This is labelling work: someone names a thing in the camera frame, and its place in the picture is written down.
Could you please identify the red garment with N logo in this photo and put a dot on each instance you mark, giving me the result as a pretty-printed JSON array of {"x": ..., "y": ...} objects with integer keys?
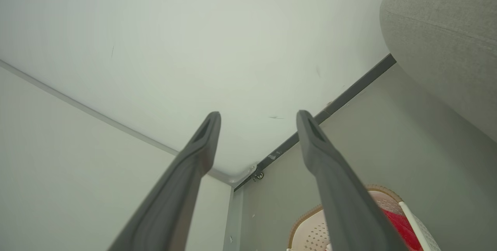
[{"x": 402, "y": 227}]

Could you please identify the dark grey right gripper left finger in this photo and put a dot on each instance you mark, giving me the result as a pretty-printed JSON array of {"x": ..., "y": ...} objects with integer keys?
[{"x": 182, "y": 189}]

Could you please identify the small black caster wheel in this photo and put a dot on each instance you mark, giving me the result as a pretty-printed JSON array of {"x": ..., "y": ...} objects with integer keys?
[{"x": 258, "y": 175}]

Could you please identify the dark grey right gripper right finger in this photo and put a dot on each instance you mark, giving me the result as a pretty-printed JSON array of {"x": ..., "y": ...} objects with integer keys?
[{"x": 341, "y": 196}]

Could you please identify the cream perforated plastic laundry basket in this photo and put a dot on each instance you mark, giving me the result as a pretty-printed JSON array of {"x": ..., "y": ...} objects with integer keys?
[{"x": 310, "y": 231}]

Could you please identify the black baseboard strip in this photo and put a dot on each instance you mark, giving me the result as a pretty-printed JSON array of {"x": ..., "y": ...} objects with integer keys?
[{"x": 349, "y": 93}]

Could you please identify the grey fabric sofa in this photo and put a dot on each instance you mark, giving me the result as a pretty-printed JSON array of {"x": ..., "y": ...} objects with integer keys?
[{"x": 446, "y": 41}]

